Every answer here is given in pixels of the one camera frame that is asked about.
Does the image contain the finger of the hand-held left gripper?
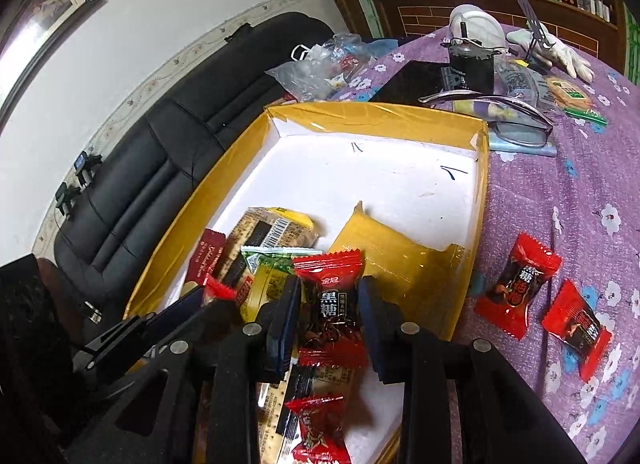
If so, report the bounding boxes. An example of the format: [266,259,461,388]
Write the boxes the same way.
[74,285,237,381]

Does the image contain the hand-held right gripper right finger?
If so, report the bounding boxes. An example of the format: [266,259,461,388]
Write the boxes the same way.
[356,275,587,464]

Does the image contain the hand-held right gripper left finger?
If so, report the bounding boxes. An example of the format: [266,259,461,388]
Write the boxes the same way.
[65,275,304,464]

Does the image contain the yellow-green snack packet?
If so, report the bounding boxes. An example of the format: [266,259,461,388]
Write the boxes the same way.
[240,246,323,323]

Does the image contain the red candy packet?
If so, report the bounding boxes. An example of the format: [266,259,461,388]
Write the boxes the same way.
[202,275,237,302]
[474,232,562,339]
[291,250,372,370]
[284,394,351,464]
[541,278,614,383]

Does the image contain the red slim snack packet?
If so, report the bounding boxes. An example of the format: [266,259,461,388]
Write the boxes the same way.
[186,229,230,292]

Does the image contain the yellow snack packet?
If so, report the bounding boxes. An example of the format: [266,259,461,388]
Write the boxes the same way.
[327,201,467,317]

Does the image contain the orange cracker packet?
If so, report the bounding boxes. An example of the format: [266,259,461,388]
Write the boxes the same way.
[220,208,319,305]

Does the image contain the yellow cardboard box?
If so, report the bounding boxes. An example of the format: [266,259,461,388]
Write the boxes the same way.
[122,101,490,464]

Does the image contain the black leather sofa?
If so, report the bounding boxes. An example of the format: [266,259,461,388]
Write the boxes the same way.
[37,11,334,325]

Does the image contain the purple floral tablecloth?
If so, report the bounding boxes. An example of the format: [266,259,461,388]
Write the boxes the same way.
[330,18,640,464]

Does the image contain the pale yellow packet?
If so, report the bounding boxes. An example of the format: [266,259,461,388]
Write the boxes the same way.
[452,99,489,121]

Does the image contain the black smartphone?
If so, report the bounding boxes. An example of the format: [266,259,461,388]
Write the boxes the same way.
[367,60,464,107]

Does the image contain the clear plastic bags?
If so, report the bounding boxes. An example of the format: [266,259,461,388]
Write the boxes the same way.
[264,32,377,105]

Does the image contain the black cylindrical container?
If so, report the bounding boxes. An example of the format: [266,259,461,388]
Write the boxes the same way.
[441,38,507,95]

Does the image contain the clear plastic packet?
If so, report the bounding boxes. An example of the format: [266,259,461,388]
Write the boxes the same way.
[495,60,549,110]

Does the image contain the green flat packet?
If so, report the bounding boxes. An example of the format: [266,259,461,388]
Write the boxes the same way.
[564,106,609,126]

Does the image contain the round cracker packet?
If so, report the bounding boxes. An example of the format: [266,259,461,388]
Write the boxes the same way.
[542,74,594,110]

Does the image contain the white glove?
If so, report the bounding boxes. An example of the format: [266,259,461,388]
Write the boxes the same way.
[505,28,597,83]

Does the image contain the grey metal phone stand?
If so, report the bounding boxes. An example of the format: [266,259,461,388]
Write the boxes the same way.
[517,0,559,65]

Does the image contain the black wall plug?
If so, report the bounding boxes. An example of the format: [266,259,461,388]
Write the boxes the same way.
[54,182,84,218]
[74,153,104,185]

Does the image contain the framed wall picture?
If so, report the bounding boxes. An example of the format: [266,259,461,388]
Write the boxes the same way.
[0,0,107,110]

